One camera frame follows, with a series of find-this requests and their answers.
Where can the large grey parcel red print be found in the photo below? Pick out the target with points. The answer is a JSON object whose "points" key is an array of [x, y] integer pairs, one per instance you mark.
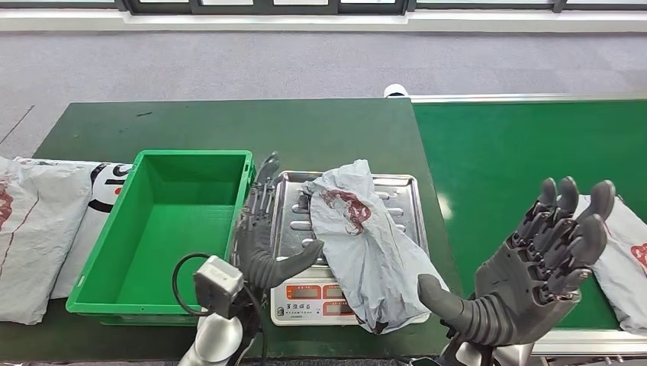
{"points": [[40, 227]]}

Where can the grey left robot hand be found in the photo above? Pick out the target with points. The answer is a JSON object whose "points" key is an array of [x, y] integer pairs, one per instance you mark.
{"points": [[255, 252]]}

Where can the grey parcel thin red line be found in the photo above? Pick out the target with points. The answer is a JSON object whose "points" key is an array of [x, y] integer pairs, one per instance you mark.
{"points": [[627, 273]]}

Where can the green plastic crate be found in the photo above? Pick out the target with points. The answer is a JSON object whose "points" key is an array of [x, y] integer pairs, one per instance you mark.
{"points": [[167, 227]]}

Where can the white scale with steel tray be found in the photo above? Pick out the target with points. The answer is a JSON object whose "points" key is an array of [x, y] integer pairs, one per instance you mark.
{"points": [[407, 212]]}

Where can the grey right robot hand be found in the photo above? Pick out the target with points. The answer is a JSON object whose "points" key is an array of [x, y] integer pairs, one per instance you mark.
{"points": [[515, 293]]}

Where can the white conveyor roller cap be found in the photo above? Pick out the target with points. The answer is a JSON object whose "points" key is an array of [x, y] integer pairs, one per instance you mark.
{"points": [[396, 90]]}

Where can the grey parcel dark red print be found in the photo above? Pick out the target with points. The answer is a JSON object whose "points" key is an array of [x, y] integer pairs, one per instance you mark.
{"points": [[364, 252]]}

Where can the white window sill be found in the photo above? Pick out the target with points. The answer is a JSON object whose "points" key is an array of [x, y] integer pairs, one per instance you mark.
{"points": [[323, 21]]}

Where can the green conveyor belt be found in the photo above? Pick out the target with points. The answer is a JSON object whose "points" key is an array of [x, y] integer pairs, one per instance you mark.
{"points": [[505, 151]]}

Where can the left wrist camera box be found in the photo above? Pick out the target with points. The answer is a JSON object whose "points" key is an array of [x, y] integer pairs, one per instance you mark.
{"points": [[217, 285]]}

